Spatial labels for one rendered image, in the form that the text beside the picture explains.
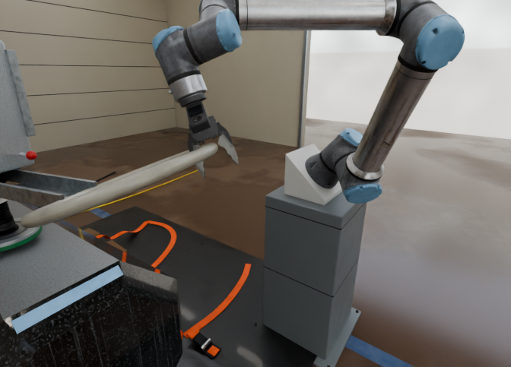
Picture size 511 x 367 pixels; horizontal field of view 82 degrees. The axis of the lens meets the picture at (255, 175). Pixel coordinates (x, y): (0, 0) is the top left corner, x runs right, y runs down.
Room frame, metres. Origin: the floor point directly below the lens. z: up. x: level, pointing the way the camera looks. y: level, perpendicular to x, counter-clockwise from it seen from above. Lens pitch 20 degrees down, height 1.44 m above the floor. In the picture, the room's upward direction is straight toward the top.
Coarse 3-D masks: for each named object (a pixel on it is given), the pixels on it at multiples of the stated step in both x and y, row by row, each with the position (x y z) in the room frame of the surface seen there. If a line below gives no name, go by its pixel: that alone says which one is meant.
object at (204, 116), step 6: (198, 102) 0.79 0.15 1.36; (186, 108) 0.78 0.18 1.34; (192, 108) 0.77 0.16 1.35; (198, 108) 0.76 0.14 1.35; (204, 108) 0.75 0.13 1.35; (192, 114) 0.73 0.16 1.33; (198, 114) 0.72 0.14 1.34; (204, 114) 0.72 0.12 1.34; (192, 120) 0.70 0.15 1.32; (198, 120) 0.69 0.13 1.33; (204, 120) 0.69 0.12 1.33; (192, 126) 0.68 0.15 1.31; (198, 126) 0.69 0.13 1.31; (204, 126) 0.69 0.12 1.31; (210, 126) 0.70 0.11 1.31; (192, 132) 0.69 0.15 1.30
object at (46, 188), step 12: (12, 180) 1.00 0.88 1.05; (24, 180) 0.97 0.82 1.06; (36, 180) 0.95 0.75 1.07; (48, 180) 0.93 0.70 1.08; (60, 180) 0.90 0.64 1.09; (72, 180) 0.88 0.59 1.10; (84, 180) 0.87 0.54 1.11; (0, 192) 0.85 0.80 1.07; (12, 192) 0.82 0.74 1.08; (24, 192) 0.80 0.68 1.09; (36, 192) 0.78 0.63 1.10; (48, 192) 0.77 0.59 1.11; (60, 192) 0.88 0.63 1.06; (72, 192) 0.87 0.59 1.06; (36, 204) 0.79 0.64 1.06
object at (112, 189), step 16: (208, 144) 0.71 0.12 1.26; (160, 160) 0.95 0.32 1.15; (176, 160) 0.58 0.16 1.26; (192, 160) 0.61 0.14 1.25; (128, 176) 0.91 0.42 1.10; (144, 176) 0.53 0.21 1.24; (160, 176) 0.55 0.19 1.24; (80, 192) 0.81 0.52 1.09; (96, 192) 0.50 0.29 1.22; (112, 192) 0.50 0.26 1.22; (128, 192) 0.51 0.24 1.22; (48, 208) 0.50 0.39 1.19; (64, 208) 0.49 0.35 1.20; (80, 208) 0.49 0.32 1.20; (32, 224) 0.51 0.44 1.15
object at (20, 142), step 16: (0, 48) 1.02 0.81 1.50; (0, 64) 1.01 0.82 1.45; (0, 80) 0.99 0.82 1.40; (0, 96) 0.98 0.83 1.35; (16, 96) 1.03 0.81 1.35; (0, 112) 0.97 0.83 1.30; (16, 112) 1.01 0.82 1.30; (0, 128) 0.96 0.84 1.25; (16, 128) 1.00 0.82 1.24; (0, 144) 0.95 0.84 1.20; (16, 144) 0.99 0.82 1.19; (0, 160) 0.94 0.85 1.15; (16, 160) 0.98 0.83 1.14; (32, 160) 1.02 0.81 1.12
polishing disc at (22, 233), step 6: (18, 222) 1.04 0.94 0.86; (24, 228) 0.99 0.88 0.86; (30, 228) 0.99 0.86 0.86; (36, 228) 0.99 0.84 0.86; (12, 234) 0.95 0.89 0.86; (18, 234) 0.95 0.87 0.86; (24, 234) 0.95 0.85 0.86; (30, 234) 0.96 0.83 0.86; (0, 240) 0.90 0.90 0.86; (6, 240) 0.90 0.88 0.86; (12, 240) 0.90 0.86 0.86; (18, 240) 0.92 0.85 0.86; (0, 246) 0.88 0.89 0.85
